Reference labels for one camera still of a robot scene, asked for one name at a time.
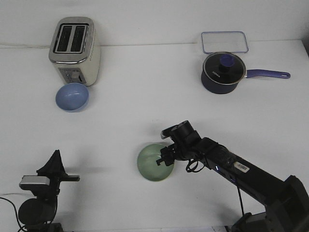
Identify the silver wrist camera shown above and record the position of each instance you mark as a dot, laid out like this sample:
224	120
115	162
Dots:
33	182
170	132

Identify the glass lid with blue knob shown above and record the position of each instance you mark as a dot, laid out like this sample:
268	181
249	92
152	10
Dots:
224	68

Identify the silver two-slot toaster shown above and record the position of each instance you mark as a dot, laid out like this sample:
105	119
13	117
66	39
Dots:
75	52

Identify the green bowl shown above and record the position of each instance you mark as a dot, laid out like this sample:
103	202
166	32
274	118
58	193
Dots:
147	166

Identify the blue bowl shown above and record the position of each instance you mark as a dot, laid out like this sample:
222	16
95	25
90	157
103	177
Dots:
72	97

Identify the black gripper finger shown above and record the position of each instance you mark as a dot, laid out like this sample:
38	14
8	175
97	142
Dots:
54	164
167	155

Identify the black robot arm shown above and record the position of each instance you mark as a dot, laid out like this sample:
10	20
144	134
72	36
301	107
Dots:
38	213
286	202

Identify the clear container with blue rim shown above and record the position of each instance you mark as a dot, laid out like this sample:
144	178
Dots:
227	41

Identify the dark blue saucepan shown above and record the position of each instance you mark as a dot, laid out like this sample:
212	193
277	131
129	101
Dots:
221	88

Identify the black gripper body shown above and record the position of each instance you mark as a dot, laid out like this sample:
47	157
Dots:
49	186
184	137

